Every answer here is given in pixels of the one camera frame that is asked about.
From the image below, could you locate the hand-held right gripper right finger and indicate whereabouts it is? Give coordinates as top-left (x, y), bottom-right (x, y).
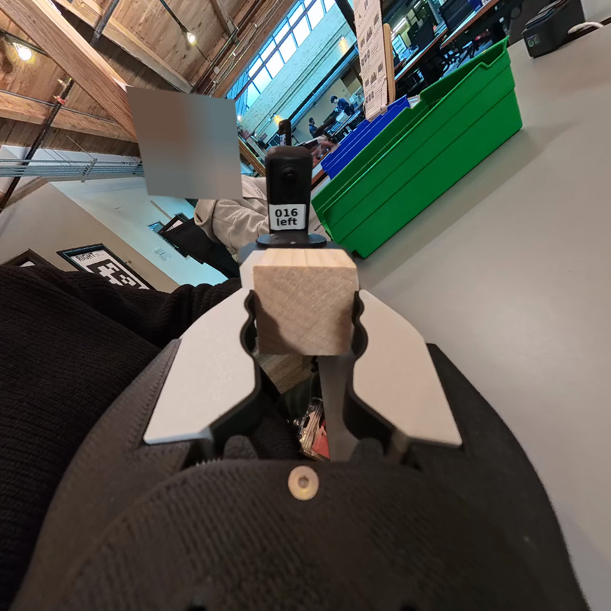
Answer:
top-left (341, 289), bottom-right (464, 463)

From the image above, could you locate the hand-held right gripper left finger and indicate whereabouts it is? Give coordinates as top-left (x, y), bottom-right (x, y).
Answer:
top-left (143, 289), bottom-right (263, 461)

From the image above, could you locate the striped grain wooden cube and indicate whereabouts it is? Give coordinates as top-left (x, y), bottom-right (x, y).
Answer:
top-left (252, 248), bottom-right (360, 356)

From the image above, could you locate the green plastic bin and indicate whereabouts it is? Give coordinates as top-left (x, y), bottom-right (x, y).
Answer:
top-left (311, 37), bottom-right (523, 259)

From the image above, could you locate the person's left forearm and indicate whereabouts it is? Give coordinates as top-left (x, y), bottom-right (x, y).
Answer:
top-left (165, 278), bottom-right (245, 349)

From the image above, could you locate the grey desk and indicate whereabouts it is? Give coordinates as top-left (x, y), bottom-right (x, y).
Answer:
top-left (317, 12), bottom-right (611, 611)

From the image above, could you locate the black chair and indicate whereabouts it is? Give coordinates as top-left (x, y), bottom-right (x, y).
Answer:
top-left (165, 222), bottom-right (239, 278)

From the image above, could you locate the stack of blue plastic bins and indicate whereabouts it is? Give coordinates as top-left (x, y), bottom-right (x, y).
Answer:
top-left (321, 95), bottom-right (412, 175)

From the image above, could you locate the metal key clip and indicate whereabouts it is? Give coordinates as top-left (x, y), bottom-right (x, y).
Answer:
top-left (292, 402), bottom-right (330, 460)

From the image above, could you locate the framed black white poster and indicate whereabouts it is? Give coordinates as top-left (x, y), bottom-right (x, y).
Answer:
top-left (56, 243), bottom-right (156, 291)

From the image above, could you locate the printed instruction sheet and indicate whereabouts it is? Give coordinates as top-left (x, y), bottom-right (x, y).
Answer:
top-left (354, 0), bottom-right (388, 121)

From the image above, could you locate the person's black sweater torso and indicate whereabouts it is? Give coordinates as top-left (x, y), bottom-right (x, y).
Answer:
top-left (0, 265), bottom-right (297, 611)

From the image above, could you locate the wooden sign board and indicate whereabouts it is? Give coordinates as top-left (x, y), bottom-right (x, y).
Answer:
top-left (380, 24), bottom-right (397, 108)

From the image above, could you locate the black device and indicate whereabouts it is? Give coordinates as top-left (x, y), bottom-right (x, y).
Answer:
top-left (521, 2), bottom-right (587, 59)

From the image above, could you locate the grey ceiling cable tray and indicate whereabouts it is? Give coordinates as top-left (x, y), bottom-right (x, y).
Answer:
top-left (0, 159), bottom-right (144, 179)

